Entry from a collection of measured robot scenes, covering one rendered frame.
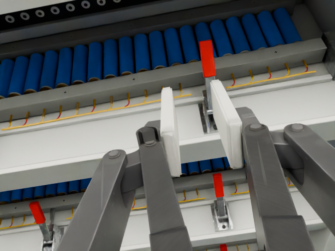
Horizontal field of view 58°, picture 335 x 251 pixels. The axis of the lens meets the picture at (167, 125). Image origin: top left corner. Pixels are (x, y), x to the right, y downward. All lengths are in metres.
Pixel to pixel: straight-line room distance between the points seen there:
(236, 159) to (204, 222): 0.33
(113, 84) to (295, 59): 0.21
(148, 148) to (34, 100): 0.25
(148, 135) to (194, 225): 0.35
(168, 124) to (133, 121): 0.19
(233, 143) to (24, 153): 0.27
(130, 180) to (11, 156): 0.25
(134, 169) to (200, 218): 0.35
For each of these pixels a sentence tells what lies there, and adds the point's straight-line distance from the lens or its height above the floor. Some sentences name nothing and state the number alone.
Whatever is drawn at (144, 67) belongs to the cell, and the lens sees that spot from 0.37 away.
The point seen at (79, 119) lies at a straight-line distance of 0.37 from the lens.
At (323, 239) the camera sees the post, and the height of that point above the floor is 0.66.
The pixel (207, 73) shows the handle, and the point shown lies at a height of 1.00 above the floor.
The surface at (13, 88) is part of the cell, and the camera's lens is 0.42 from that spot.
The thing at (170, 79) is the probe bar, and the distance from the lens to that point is 0.35.
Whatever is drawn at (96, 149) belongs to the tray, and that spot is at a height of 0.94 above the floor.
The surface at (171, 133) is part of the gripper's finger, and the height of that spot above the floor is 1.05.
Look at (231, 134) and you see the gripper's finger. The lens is 0.16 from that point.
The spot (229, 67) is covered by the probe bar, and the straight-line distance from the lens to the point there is 0.35.
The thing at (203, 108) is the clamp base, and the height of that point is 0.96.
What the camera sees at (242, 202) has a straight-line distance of 0.50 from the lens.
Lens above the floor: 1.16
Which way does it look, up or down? 40 degrees down
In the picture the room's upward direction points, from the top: 12 degrees counter-clockwise
